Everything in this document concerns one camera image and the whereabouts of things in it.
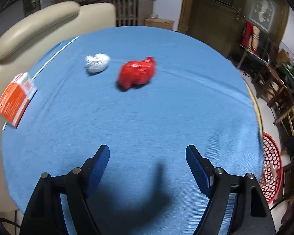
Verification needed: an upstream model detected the brown cardboard box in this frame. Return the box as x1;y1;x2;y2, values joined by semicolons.
144;18;174;30

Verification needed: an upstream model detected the wicker bamboo chair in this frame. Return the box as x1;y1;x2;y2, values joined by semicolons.
273;95;294;142

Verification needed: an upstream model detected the orange white carton box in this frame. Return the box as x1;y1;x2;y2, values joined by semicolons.
0;73;37;128

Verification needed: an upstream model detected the beige leather sofa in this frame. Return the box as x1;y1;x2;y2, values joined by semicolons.
0;1;116;215

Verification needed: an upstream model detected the dark wooden side table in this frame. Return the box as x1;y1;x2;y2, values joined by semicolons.
252;63;293;108

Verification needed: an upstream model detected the grey slatted cabinet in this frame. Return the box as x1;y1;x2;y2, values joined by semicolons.
79;0;155;27

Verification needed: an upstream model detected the white paper ball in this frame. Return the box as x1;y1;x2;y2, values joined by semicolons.
85;53;110;74

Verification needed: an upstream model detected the dark wooden door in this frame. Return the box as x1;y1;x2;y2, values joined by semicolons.
178;0;289;57

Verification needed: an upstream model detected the red plastic mesh basket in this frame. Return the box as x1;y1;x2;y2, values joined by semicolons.
259;132;283;204

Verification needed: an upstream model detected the blue table cloth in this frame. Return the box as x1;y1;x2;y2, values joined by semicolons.
1;27;263;234

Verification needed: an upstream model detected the metal chair with clothes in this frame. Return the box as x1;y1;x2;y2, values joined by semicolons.
236;21;270;69

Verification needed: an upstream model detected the red plastic bag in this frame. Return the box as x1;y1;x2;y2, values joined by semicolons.
117;57;156;89

